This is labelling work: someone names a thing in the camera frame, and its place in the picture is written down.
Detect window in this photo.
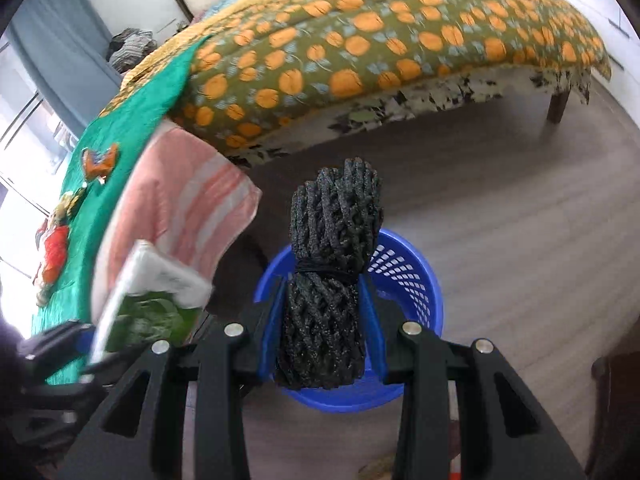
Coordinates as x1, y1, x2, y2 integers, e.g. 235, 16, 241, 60
0, 40, 76, 311

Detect green and white packet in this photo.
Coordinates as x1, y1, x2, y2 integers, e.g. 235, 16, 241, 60
89, 240, 215, 366

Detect dark wooden bed leg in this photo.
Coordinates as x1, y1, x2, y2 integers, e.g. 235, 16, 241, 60
546, 87, 571, 123

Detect pink striped towel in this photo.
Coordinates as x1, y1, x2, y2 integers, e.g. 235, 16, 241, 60
90, 125, 263, 326

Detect dark wooden furniture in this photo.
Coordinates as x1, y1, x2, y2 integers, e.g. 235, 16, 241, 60
585, 352, 640, 480

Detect grey-blue curtain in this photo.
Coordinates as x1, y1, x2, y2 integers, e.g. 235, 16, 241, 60
5, 0, 123, 136

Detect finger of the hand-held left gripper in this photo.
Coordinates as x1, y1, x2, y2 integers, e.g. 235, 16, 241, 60
19, 321, 97, 386

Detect black rope bundle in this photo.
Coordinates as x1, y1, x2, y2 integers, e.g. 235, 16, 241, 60
274, 157, 386, 391

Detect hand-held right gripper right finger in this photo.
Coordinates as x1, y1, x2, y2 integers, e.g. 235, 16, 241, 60
359, 280, 588, 480

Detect pile of striped clothes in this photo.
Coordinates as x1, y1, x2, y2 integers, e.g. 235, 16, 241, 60
106, 27, 157, 73

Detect floral bed sheet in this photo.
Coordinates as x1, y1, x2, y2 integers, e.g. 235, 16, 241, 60
225, 67, 593, 168

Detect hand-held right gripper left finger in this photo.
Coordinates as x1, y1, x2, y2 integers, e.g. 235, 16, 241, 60
55, 276, 288, 480

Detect bed with orange-dotted quilt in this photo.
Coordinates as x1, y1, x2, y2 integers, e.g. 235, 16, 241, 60
100, 0, 613, 158

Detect green embroidered cloth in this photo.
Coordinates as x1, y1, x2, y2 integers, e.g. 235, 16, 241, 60
31, 35, 211, 386

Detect blue plastic basket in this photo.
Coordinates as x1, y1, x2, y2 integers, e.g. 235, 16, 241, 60
252, 229, 444, 413

